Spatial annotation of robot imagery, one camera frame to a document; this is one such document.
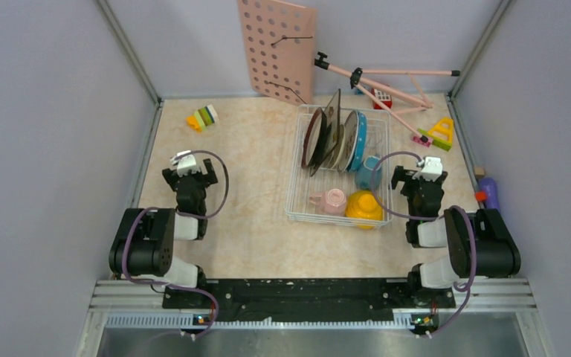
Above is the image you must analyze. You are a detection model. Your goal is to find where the pink white mug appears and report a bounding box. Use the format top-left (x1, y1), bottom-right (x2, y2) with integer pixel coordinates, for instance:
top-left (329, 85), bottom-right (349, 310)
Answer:
top-left (309, 188), bottom-right (347, 216)

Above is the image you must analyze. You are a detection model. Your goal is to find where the red white toy block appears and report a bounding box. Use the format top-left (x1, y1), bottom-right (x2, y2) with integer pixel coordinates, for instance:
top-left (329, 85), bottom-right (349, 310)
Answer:
top-left (370, 88), bottom-right (393, 110)

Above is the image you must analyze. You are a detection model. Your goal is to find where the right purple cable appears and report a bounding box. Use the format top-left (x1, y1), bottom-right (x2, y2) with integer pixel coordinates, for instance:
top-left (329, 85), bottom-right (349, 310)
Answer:
top-left (369, 151), bottom-right (479, 338)

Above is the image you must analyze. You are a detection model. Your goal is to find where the yellow ribbed bowl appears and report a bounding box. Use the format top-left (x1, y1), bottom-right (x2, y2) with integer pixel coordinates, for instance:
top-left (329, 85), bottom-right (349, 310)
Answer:
top-left (344, 190), bottom-right (385, 230)

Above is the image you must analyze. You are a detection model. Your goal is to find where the blue floral mug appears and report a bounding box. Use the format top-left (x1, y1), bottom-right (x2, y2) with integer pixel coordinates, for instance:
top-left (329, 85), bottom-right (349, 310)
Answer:
top-left (355, 155), bottom-right (383, 191)

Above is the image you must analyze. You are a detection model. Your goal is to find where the purple flashlight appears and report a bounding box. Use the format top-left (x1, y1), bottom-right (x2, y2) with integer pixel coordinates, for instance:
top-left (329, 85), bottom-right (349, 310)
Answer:
top-left (475, 177), bottom-right (500, 210)

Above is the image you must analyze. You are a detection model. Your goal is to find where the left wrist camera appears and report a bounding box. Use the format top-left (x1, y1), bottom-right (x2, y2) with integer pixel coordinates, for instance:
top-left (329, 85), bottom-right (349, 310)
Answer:
top-left (170, 150), bottom-right (200, 177)

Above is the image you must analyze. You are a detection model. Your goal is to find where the yellow green toy block stack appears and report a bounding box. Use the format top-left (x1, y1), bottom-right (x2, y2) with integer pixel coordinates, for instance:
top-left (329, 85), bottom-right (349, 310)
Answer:
top-left (185, 104), bottom-right (219, 132)

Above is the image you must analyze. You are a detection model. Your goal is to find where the round printed white plate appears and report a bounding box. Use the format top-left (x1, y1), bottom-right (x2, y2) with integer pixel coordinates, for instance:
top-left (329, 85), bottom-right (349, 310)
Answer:
top-left (336, 110), bottom-right (358, 173)

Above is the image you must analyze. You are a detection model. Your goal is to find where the pink pegboard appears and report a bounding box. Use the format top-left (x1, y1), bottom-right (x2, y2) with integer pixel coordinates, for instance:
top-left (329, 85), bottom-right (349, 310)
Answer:
top-left (237, 0), bottom-right (318, 106)

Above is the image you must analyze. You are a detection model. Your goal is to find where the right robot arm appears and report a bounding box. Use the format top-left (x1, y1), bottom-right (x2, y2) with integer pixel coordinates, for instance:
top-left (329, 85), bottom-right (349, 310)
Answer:
top-left (391, 166), bottom-right (521, 306)

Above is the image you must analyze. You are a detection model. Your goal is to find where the pink toy brick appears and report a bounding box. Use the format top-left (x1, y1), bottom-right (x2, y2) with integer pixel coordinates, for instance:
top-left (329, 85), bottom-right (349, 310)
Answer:
top-left (412, 135), bottom-right (433, 147)

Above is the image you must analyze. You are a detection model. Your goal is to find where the dark red round plate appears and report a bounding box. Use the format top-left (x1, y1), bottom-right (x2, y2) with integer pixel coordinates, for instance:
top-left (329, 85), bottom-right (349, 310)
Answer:
top-left (301, 108), bottom-right (327, 169)

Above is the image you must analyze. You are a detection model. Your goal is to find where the pink tripod stand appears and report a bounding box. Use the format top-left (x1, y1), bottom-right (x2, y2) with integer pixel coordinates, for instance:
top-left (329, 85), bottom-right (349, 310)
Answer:
top-left (314, 52), bottom-right (462, 136)

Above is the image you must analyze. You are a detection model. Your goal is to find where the small wooden cube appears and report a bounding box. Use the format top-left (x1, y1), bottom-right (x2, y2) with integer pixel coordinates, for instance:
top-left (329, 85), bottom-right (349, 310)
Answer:
top-left (474, 167), bottom-right (485, 180)

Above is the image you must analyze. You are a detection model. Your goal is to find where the square black-rimmed plate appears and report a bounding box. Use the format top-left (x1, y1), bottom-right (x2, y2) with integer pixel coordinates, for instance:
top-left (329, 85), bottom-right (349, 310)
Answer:
top-left (309, 89), bottom-right (341, 177)

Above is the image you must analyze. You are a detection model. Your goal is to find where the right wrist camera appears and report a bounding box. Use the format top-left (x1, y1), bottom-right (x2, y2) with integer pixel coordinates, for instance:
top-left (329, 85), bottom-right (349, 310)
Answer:
top-left (412, 156), bottom-right (444, 181)

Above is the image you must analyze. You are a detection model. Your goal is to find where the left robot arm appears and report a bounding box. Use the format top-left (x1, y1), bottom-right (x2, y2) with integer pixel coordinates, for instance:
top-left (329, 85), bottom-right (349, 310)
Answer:
top-left (109, 155), bottom-right (218, 308)

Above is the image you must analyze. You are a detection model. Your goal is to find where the yellow toy frame block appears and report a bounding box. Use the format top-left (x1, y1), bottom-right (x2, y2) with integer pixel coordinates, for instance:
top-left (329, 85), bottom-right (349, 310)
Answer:
top-left (428, 117), bottom-right (454, 142)

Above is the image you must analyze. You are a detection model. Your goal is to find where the white wire dish rack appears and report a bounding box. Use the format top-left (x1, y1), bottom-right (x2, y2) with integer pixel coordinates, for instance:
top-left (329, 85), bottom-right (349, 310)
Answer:
top-left (284, 105), bottom-right (393, 229)

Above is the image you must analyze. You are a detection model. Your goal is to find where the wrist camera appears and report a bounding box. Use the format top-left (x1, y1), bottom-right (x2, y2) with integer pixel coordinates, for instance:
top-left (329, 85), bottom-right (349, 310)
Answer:
top-left (170, 150), bottom-right (200, 177)
top-left (412, 156), bottom-right (444, 181)

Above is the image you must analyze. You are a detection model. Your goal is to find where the blue polka dot plate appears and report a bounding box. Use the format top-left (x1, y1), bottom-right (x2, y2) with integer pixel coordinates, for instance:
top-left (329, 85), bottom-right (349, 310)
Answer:
top-left (348, 111), bottom-right (368, 172)

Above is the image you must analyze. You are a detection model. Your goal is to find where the green toy brick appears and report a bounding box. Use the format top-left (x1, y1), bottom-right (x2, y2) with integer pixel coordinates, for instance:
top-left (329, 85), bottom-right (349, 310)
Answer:
top-left (418, 128), bottom-right (454, 152)

